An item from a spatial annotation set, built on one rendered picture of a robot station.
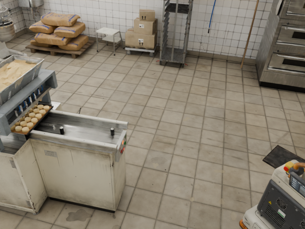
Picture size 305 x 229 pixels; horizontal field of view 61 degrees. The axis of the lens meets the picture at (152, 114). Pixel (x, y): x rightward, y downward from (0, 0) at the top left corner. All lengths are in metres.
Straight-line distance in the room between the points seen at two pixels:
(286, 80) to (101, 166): 3.72
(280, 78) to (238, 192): 2.56
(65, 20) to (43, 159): 3.71
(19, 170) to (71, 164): 0.39
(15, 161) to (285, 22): 4.03
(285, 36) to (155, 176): 3.00
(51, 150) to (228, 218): 1.76
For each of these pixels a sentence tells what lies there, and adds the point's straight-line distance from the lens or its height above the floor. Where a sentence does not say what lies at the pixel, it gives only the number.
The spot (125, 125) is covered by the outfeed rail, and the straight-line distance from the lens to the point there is 2.18.
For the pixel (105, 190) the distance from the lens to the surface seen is 2.38.
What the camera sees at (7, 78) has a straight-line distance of 2.21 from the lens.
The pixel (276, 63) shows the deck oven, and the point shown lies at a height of 0.50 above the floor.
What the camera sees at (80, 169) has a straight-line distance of 2.28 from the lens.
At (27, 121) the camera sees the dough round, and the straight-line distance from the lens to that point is 2.36.
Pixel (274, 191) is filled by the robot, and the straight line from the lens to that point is 2.29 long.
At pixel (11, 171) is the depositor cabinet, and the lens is 2.39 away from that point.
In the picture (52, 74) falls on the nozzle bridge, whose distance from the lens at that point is 2.43.
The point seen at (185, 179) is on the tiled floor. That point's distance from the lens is 2.97.
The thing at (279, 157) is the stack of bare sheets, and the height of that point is 0.02.
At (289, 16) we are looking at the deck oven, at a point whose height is 1.24.
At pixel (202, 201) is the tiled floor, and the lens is 2.83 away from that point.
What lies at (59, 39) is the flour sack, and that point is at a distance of 5.55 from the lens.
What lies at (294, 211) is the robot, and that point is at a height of 0.62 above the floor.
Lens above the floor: 2.25
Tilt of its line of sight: 36 degrees down
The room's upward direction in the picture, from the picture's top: 3 degrees clockwise
